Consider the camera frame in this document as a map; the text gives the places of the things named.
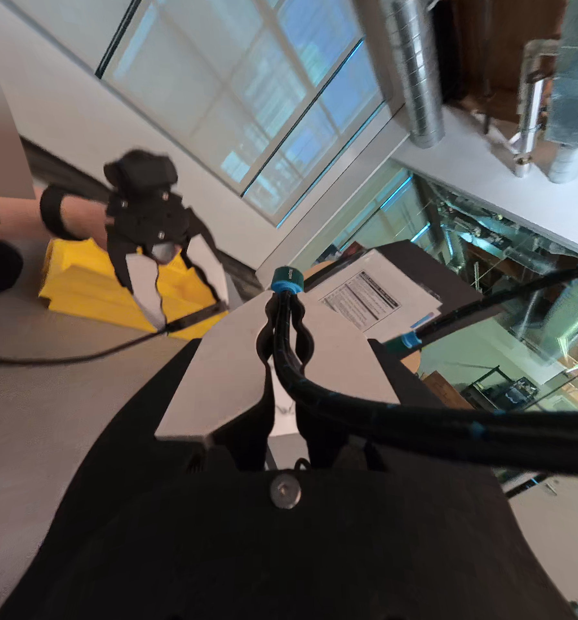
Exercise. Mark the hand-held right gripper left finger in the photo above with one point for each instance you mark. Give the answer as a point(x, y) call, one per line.
point(211, 378)

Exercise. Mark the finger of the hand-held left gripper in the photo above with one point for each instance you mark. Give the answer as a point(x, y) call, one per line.
point(146, 290)
point(210, 271)

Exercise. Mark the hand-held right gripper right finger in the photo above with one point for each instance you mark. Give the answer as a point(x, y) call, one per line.
point(347, 368)

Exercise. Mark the yellow plastic bin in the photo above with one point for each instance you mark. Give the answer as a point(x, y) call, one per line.
point(85, 290)

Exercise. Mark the person's left hand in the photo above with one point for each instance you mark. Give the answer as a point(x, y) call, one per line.
point(83, 218)

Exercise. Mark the white plate with round disc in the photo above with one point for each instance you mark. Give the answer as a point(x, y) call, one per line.
point(284, 426)

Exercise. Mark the laminated instruction sheet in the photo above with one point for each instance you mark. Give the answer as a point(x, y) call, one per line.
point(405, 290)

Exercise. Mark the large glass window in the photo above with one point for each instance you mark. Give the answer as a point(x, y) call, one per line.
point(197, 72)

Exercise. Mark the cluster of silver pipes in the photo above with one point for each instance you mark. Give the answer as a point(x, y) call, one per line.
point(572, 97)

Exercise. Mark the silver spiral duct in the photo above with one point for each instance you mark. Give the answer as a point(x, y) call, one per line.
point(412, 72)

